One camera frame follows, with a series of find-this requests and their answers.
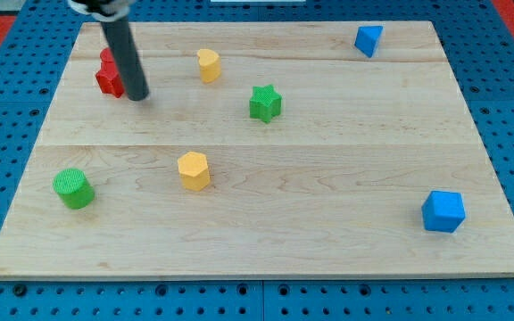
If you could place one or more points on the green star block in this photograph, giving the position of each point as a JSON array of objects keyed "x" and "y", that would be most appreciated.
[{"x": 265, "y": 103}]

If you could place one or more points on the red star block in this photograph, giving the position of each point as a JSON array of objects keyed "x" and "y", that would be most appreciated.
[{"x": 109, "y": 81}]

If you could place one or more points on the light wooden board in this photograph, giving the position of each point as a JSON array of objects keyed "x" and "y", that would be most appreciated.
[{"x": 332, "y": 188}]

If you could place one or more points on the yellow hexagon block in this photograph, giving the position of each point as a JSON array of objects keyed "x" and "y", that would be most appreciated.
[{"x": 193, "y": 171}]

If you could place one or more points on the yellow heart block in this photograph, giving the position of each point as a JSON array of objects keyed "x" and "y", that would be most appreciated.
[{"x": 209, "y": 65}]

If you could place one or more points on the blue triangular prism block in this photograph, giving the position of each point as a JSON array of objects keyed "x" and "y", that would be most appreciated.
[{"x": 367, "y": 39}]

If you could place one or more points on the green cylinder block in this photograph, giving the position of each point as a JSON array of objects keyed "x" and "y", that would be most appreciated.
[{"x": 72, "y": 187}]

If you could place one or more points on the blue cube block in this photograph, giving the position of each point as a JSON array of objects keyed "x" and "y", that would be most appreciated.
[{"x": 443, "y": 211}]

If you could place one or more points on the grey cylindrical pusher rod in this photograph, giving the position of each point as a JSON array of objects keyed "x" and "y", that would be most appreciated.
[{"x": 113, "y": 18}]

